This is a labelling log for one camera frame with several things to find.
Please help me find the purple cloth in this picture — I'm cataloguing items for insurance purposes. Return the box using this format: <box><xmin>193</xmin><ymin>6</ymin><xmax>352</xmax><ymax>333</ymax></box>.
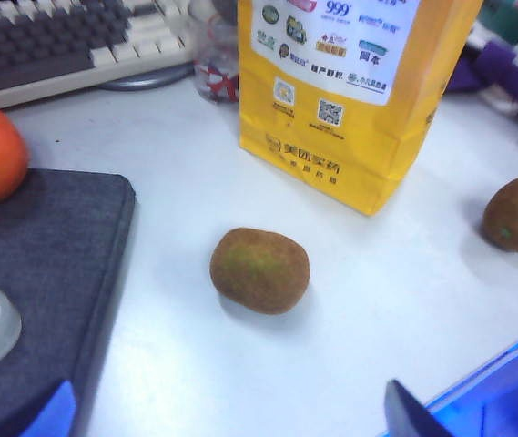
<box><xmin>443</xmin><ymin>39</ymin><xmax>518</xmax><ymax>120</ymax></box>

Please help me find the brown kiwifruit with green patch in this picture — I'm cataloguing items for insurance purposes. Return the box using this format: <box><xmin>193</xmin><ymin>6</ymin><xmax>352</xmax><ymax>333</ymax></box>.
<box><xmin>208</xmin><ymin>227</ymin><xmax>311</xmax><ymax>315</ymax></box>

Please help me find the clear plastic bottle red label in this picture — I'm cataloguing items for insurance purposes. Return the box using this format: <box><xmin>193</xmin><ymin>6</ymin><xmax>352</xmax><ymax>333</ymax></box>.
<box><xmin>188</xmin><ymin>0</ymin><xmax>240</xmax><ymax>105</ymax></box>

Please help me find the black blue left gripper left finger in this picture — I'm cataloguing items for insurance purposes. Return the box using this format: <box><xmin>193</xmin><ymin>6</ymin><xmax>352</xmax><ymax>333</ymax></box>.
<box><xmin>0</xmin><ymin>380</ymin><xmax>78</xmax><ymax>437</ymax></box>

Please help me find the dark grey fabric mat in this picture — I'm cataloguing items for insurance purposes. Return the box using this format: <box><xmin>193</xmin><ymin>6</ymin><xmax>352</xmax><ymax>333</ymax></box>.
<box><xmin>0</xmin><ymin>168</ymin><xmax>137</xmax><ymax>437</ymax></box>

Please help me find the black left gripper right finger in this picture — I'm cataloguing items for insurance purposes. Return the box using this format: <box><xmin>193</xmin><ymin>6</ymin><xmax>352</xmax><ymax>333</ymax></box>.
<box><xmin>383</xmin><ymin>379</ymin><xmax>456</xmax><ymax>437</ymax></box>

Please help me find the blue plastic box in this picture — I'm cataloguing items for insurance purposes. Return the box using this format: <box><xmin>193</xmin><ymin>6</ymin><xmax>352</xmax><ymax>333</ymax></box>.
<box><xmin>417</xmin><ymin>320</ymin><xmax>518</xmax><ymax>437</ymax></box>

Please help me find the grey and beige keyboard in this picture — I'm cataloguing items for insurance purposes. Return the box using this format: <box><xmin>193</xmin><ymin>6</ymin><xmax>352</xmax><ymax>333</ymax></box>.
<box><xmin>0</xmin><ymin>0</ymin><xmax>205</xmax><ymax>110</ymax></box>

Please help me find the yellow printed paper bag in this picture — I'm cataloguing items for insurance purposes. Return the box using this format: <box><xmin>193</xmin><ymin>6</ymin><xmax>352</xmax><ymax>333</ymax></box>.
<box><xmin>237</xmin><ymin>0</ymin><xmax>486</xmax><ymax>218</ymax></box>

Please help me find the computer monitor with grey stand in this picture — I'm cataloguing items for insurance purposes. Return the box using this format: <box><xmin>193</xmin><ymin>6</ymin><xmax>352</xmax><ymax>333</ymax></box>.
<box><xmin>92</xmin><ymin>61</ymin><xmax>196</xmax><ymax>92</ymax></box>

